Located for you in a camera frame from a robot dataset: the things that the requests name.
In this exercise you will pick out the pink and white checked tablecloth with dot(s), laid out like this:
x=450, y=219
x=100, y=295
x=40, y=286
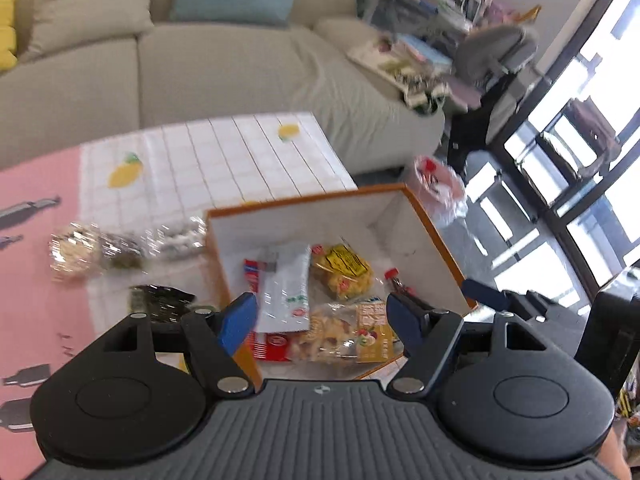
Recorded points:
x=200, y=170

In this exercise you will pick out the dark outdoor chair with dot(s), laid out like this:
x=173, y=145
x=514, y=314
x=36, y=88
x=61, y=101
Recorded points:
x=592, y=130

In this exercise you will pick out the glass sliding door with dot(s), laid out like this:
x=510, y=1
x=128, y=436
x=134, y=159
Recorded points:
x=600, y=35

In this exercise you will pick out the black jacket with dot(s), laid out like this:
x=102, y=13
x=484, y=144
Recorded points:
x=475, y=125

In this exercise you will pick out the red snack packet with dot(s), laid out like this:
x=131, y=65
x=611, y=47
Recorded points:
x=272, y=347

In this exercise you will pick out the grey office chair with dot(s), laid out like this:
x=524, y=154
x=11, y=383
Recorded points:
x=495, y=45

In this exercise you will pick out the person's right forearm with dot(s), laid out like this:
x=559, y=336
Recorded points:
x=612, y=455

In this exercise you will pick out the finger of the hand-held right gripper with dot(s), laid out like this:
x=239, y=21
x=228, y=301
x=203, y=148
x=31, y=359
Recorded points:
x=482, y=294

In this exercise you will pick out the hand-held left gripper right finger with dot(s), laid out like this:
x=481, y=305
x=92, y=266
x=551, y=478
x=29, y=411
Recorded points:
x=405, y=322

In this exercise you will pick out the beige pillow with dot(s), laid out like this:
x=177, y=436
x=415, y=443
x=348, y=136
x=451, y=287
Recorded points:
x=90, y=5

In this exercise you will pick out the red and white plastic bag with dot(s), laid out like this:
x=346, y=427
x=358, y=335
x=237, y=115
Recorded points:
x=435, y=185

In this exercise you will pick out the stack of books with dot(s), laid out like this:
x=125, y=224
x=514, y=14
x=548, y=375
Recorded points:
x=425, y=50

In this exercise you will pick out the clear bag of dark candies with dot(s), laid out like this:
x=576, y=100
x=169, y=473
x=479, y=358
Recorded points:
x=175, y=240

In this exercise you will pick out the beige sofa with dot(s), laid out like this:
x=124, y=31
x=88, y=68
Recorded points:
x=225, y=85

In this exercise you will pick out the clear bag of beige snacks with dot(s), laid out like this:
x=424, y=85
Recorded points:
x=75, y=255

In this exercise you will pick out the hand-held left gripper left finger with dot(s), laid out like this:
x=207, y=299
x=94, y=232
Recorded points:
x=237, y=322

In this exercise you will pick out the yellow snack packet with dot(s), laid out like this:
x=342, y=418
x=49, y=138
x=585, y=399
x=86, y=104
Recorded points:
x=342, y=272

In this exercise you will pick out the dark green snack packet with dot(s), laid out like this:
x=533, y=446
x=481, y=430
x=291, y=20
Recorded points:
x=160, y=302

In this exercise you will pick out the clear bag of cookies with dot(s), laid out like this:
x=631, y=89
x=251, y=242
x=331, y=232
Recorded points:
x=340, y=332

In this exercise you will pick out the yellow pillow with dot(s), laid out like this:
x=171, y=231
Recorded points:
x=7, y=35

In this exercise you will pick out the white snack packet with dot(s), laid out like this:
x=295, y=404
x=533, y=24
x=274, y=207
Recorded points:
x=285, y=290

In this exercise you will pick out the orange cardboard box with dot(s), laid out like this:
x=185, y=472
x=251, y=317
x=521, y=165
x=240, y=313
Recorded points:
x=350, y=215

